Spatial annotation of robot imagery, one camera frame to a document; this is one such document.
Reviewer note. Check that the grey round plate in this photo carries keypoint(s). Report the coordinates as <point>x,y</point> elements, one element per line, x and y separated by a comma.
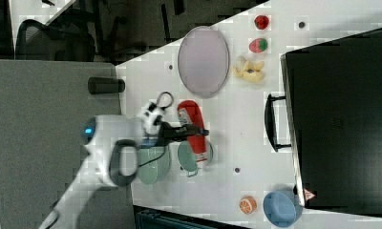
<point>203,61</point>

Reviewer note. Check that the black toaster oven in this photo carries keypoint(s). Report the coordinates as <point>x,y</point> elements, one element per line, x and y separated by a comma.
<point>333,96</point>

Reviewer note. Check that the green metal cup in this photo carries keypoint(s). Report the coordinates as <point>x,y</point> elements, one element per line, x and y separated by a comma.
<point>188,159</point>

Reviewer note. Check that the blue bowl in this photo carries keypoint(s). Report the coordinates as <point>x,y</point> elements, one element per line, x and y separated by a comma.
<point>282,208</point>

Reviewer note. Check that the black cylinder holder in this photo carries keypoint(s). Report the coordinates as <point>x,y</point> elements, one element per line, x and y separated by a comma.
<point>102,85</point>

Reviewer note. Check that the green strainer bowl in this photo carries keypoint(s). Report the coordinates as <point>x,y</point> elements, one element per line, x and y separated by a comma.
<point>154,164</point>

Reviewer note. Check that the yellow plush banana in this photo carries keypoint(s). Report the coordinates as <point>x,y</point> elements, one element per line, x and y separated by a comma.
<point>248,71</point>

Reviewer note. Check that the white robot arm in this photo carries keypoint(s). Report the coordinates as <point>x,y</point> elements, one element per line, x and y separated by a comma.
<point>107,135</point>

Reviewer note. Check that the red plush ketchup bottle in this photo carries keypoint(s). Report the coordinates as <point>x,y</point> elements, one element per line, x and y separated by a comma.
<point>190,115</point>

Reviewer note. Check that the pink green strawberry toy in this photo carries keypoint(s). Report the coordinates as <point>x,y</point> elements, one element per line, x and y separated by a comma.
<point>258,45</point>

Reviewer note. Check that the black office chair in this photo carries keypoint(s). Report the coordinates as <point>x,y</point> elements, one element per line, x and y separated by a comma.
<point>36,41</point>

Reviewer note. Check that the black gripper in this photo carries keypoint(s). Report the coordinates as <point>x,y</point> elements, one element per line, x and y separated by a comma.
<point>169,134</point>

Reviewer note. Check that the orange slice toy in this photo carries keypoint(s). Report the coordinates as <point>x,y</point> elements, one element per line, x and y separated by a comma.
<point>247,205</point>

